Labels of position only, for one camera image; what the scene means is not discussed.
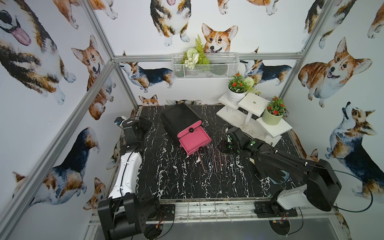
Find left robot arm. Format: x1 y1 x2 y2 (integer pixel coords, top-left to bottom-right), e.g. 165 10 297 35
98 116 159 240

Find dark blue pencil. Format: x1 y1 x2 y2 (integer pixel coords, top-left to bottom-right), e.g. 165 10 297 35
218 151 222 172

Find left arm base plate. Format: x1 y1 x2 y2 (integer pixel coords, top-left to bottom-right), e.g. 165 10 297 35
138 204 176 224

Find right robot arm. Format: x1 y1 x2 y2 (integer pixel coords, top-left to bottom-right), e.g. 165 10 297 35
218 127 342 212

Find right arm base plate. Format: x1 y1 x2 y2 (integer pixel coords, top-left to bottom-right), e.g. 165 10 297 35
254 201 298 218

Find white pot red flowers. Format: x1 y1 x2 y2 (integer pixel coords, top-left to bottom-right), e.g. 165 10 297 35
228 72 255 106

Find white tiered display stand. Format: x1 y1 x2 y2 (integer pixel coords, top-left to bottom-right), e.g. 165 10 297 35
217 93 292 146

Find white wire wall basket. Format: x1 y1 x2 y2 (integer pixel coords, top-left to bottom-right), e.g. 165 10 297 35
172 53 240 80

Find black drawer cabinet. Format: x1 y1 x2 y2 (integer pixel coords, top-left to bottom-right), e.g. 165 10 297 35
161 103 202 141

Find green pot red flowers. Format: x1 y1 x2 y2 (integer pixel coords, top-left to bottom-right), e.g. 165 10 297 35
262 96 286 126

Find green fern white flowers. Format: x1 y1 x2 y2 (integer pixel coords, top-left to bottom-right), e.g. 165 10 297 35
181 35 210 70

